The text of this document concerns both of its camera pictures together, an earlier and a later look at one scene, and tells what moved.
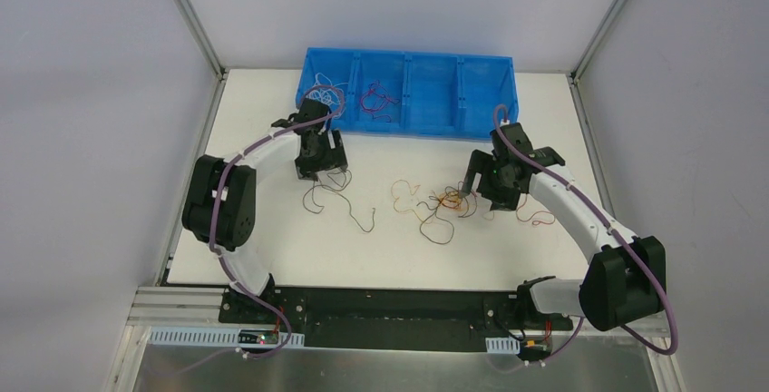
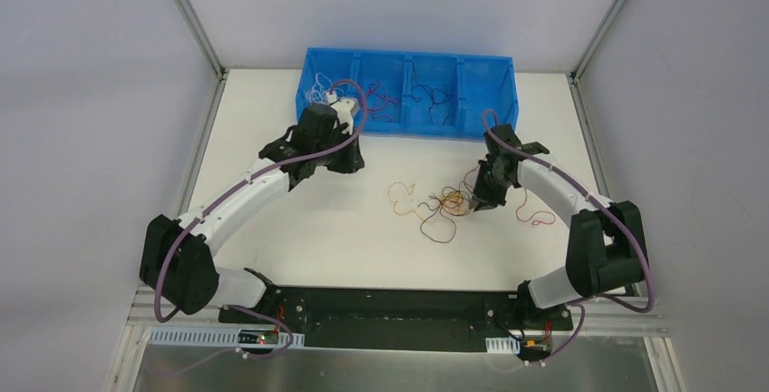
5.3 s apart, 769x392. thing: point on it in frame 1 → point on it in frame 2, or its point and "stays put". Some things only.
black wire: (343, 188) → (433, 102)
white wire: (327, 93) stays put
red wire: (535, 222) stays put
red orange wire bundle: (435, 212) stays put
